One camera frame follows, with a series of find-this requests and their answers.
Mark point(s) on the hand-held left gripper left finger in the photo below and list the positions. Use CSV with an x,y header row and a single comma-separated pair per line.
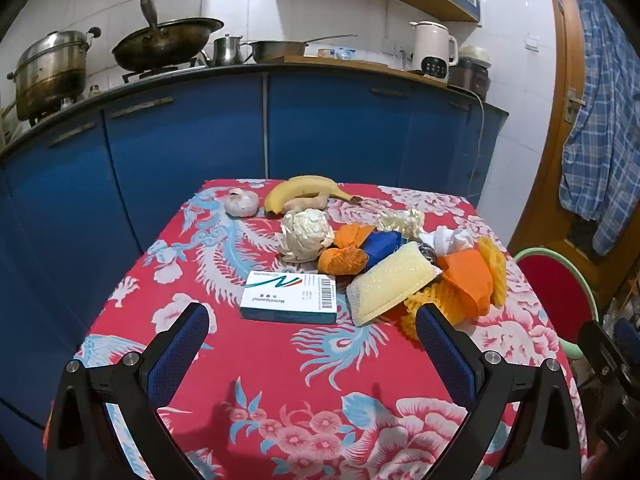
x,y
185,350

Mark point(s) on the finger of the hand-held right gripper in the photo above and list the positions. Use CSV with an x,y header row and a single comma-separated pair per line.
x,y
597,355
629,337

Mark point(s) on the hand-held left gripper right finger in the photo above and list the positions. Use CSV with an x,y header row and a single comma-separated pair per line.
x,y
440,350

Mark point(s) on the yellow sponge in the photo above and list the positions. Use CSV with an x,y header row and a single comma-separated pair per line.
x,y
390,285

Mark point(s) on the steel wool scourer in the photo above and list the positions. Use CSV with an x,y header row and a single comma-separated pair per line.
x,y
427,252

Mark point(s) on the yellow foam net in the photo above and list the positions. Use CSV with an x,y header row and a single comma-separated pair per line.
x,y
492,265

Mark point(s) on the white sock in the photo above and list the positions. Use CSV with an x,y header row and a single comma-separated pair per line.
x,y
447,240

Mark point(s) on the white medicine box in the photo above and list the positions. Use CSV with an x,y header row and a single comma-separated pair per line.
x,y
285,292

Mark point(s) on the blue knit cloth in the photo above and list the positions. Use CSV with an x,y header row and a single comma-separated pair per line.
x,y
382,247

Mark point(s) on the orange mesh cloth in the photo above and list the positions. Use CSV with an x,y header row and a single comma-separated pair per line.
x,y
345,257

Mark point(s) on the small cream paper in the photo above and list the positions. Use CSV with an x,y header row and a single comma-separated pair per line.
x,y
400,221

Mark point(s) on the large cream paper ball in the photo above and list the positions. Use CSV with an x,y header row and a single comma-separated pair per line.
x,y
305,235

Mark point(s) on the red basin green rim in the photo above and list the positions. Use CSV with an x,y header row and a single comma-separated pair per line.
x,y
555,295

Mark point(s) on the red floral tablecloth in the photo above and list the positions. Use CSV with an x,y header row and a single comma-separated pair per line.
x,y
300,385

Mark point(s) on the garlic bulb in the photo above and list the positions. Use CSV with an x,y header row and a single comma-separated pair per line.
x,y
241,204

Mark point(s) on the wooden door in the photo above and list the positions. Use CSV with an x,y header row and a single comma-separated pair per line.
x,y
550,185

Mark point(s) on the ginger root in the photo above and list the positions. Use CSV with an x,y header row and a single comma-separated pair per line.
x,y
305,203

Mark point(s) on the blue kitchen base cabinet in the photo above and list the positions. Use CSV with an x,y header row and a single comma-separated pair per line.
x,y
175,160

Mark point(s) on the yellow banana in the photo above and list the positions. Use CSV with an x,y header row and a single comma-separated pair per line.
x,y
300,185

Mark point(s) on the blue plaid shirt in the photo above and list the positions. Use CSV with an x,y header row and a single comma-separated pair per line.
x,y
600,135

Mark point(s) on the brown rice cooker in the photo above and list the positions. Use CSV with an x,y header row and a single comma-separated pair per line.
x,y
470,77

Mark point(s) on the gas stove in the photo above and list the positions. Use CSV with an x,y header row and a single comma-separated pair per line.
x,y
150,75

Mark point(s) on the white electric soy milk maker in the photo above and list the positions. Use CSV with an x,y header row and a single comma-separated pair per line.
x,y
430,50

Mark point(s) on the small steel kettle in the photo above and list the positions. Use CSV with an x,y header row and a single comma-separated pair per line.
x,y
227,52

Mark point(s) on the steel stock pot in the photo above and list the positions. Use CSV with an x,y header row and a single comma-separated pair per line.
x,y
50,75

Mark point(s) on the dark wok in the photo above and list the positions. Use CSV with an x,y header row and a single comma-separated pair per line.
x,y
160,42

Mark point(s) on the wooden cutting board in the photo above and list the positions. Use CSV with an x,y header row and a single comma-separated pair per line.
x,y
290,59

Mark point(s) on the white blue package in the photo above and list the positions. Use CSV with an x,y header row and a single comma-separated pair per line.
x,y
347,52

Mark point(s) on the small tin can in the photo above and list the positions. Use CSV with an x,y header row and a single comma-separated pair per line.
x,y
326,52

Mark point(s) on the white wall socket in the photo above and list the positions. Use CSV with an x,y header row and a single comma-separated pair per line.
x,y
390,46

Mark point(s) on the white wall switch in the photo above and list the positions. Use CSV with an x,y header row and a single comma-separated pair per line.
x,y
533,42

